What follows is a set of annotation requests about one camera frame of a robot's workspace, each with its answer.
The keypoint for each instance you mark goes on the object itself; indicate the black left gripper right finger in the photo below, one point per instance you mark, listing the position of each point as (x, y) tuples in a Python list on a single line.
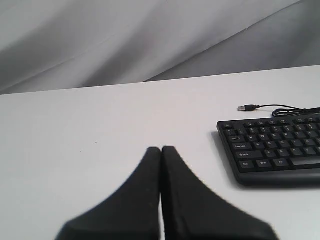
[(191, 211)]

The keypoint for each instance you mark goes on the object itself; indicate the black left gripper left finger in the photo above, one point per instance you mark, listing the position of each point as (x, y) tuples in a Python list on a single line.
[(130, 213)]

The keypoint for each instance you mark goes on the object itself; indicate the black acer keyboard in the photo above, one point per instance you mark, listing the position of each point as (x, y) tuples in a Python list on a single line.
[(273, 152)]

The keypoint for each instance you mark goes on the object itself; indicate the grey backdrop cloth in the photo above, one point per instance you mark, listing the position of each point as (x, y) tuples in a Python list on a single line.
[(65, 44)]

